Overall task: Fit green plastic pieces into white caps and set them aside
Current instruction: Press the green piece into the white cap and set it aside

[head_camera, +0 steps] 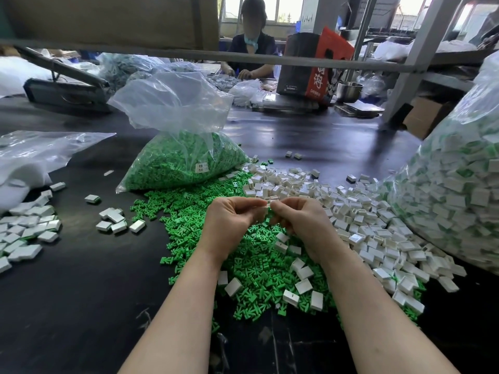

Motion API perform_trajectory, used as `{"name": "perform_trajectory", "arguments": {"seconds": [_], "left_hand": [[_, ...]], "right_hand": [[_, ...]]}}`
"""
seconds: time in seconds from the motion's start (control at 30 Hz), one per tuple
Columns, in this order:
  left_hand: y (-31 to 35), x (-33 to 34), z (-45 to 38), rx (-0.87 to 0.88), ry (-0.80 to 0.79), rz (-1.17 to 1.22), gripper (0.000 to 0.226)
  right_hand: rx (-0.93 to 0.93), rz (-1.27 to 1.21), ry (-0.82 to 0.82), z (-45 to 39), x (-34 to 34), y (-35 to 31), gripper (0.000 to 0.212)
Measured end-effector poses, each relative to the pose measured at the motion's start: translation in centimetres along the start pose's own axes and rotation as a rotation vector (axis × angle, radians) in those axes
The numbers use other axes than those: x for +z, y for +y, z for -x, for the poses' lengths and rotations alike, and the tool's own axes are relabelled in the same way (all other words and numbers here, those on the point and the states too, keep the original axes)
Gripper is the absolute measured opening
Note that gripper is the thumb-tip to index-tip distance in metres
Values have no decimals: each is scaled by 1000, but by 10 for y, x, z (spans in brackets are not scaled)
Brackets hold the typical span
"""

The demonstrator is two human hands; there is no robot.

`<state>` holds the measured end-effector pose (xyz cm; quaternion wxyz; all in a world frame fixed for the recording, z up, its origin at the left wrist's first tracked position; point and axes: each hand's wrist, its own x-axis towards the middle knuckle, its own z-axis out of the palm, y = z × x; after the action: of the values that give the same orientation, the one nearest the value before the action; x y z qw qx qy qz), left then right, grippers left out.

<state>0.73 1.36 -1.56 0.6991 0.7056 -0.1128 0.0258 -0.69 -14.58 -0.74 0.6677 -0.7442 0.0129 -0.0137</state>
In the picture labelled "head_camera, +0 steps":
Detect person's right hand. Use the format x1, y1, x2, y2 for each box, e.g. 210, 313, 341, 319
269, 196, 349, 266

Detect crumpled white plastic bag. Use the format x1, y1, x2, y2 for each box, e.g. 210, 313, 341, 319
228, 78, 268, 108

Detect pile of white plastic caps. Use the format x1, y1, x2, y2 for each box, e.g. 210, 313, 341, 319
218, 159, 469, 316

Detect cardboard box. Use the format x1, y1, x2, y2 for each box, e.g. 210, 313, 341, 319
404, 96, 455, 140

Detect person's left forearm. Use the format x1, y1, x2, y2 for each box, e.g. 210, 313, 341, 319
119, 249, 230, 374

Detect grey metal shelf frame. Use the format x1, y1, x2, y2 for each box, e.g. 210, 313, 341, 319
0, 0, 499, 127

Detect bag of green clips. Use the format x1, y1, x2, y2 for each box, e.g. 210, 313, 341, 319
108, 71, 249, 193

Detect person's left hand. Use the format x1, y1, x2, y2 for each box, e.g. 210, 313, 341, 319
199, 196, 269, 265

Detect clear bag of pale parts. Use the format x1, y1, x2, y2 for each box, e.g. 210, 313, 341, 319
98, 52, 235, 92

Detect white bags on shelf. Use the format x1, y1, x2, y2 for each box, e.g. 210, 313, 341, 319
373, 38, 480, 62

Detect white paper sheets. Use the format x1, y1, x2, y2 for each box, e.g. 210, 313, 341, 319
335, 100, 385, 119

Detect brown board panel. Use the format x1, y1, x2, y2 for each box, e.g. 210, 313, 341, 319
0, 0, 220, 49

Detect white plastic sheet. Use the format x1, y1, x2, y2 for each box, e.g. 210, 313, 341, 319
0, 57, 51, 99

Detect metal bowl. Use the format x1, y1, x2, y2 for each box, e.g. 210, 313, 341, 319
337, 82, 363, 103

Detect empty clear plastic bag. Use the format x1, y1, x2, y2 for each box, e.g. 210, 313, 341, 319
0, 130, 116, 215

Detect person's right forearm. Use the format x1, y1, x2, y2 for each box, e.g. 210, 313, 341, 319
320, 247, 461, 374

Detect pile of assembled white pieces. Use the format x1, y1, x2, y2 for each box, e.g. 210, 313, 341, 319
0, 181, 67, 275

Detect black table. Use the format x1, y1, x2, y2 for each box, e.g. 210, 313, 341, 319
0, 68, 499, 374

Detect large bag of white caps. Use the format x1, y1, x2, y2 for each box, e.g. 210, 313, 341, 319
387, 50, 499, 275

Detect pile of green parts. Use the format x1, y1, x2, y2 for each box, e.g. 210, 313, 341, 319
130, 169, 426, 324

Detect black and red box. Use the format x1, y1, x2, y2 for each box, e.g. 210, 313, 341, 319
277, 27, 356, 104

